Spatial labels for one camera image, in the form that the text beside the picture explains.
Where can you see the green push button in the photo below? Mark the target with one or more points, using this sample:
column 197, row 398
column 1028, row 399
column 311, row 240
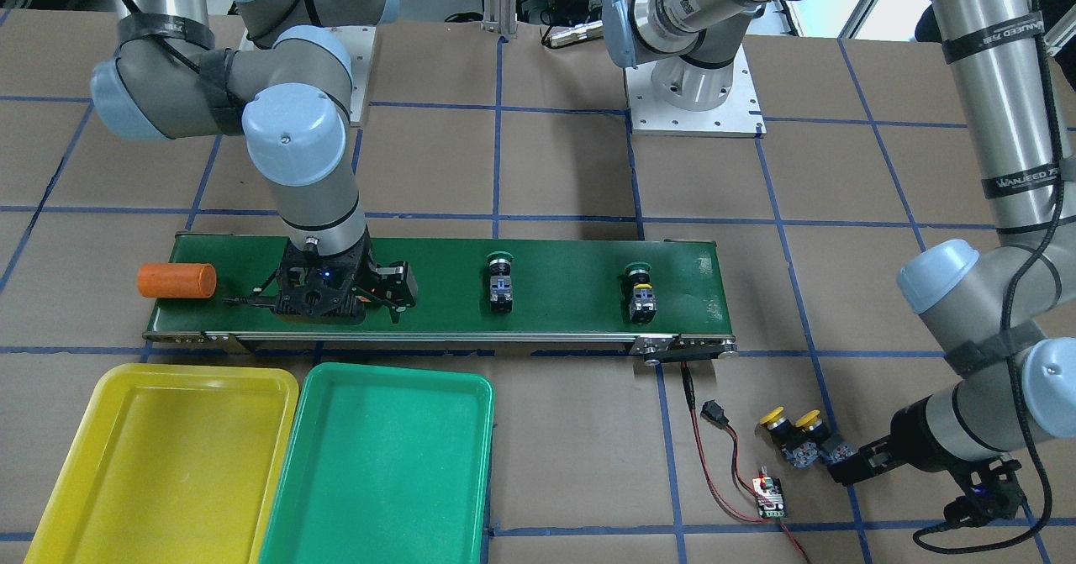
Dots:
column 500, row 288
column 640, row 298

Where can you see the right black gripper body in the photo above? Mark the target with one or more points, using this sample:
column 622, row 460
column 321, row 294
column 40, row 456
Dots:
column 397, row 285

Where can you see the black power adapter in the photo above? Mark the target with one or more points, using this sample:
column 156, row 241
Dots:
column 569, row 11

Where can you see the green conveyor belt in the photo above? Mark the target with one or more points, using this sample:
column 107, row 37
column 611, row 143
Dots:
column 565, row 291

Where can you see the small controller circuit board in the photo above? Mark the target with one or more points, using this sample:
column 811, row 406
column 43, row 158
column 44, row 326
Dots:
column 769, row 495

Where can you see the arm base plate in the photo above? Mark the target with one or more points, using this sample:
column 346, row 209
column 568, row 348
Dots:
column 689, row 97
column 361, row 68

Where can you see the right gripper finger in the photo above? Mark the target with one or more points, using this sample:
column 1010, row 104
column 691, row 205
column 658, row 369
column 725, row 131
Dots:
column 394, row 287

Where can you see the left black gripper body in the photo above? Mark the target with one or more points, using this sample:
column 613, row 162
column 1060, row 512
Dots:
column 918, row 438

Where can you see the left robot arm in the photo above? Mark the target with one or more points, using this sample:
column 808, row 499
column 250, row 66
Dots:
column 1015, row 384

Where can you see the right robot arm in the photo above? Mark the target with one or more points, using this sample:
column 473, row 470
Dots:
column 290, row 99

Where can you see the plain orange cylinder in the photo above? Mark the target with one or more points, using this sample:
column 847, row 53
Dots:
column 177, row 281

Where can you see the yellow push button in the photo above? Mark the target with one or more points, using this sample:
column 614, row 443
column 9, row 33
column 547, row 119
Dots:
column 798, row 449
column 832, row 447

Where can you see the yellow plastic tray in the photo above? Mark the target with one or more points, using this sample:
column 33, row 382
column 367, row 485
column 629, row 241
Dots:
column 171, row 464

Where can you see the green plastic tray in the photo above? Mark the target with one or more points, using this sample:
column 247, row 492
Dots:
column 385, row 465

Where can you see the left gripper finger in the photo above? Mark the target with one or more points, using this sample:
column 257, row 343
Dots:
column 870, row 461

